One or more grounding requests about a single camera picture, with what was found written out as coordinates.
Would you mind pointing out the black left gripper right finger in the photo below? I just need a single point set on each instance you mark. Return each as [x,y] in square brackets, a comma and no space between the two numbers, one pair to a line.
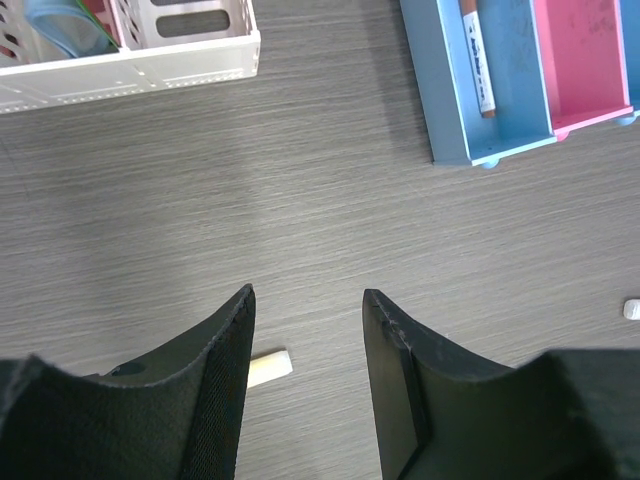
[444,412]

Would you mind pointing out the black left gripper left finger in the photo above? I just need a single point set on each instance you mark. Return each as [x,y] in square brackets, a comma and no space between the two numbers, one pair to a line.
[174,412]

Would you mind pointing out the light blue drawer box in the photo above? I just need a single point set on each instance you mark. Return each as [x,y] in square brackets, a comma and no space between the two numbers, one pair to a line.
[458,134]
[630,16]

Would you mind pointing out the pink drawer box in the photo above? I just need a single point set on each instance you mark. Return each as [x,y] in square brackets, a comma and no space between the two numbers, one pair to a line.
[583,61]

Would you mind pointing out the brown capped white marker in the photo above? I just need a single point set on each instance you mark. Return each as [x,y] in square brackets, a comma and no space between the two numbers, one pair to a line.
[478,58]

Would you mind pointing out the yellow highlighter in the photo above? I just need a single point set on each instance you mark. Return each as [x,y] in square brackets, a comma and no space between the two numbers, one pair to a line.
[269,367]

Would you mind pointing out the blue capped glue stick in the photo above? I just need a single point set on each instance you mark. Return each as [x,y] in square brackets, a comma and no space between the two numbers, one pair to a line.
[631,309]

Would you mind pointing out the white file organizer rack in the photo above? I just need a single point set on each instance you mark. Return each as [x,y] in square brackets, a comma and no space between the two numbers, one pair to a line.
[163,45]

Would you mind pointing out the light blue headphones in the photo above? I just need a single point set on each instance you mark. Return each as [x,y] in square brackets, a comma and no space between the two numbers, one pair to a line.
[78,28]

